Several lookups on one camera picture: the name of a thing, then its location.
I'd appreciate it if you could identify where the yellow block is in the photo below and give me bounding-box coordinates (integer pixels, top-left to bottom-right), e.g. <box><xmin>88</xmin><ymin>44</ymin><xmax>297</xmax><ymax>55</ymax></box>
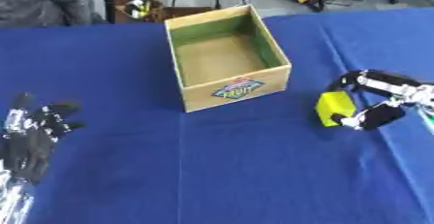
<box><xmin>313</xmin><ymin>91</ymin><xmax>359</xmax><ymax>128</ymax></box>

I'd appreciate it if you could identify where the brown bag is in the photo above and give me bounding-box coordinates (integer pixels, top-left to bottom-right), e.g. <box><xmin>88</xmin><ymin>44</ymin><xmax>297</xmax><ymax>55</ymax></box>
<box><xmin>109</xmin><ymin>0</ymin><xmax>217</xmax><ymax>24</ymax></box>

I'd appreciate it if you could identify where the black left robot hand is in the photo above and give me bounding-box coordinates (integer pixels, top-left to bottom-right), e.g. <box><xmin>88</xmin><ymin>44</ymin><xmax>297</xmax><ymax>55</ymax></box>
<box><xmin>0</xmin><ymin>92</ymin><xmax>87</xmax><ymax>184</ymax></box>

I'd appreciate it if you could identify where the tan cardboard box green inside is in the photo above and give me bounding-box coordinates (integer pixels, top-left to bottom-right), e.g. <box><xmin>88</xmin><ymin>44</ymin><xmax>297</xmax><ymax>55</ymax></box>
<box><xmin>163</xmin><ymin>4</ymin><xmax>294</xmax><ymax>113</ymax></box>

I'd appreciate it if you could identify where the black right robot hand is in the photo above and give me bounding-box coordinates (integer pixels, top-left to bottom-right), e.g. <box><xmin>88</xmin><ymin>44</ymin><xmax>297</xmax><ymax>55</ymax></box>
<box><xmin>325</xmin><ymin>69</ymin><xmax>434</xmax><ymax>132</ymax></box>

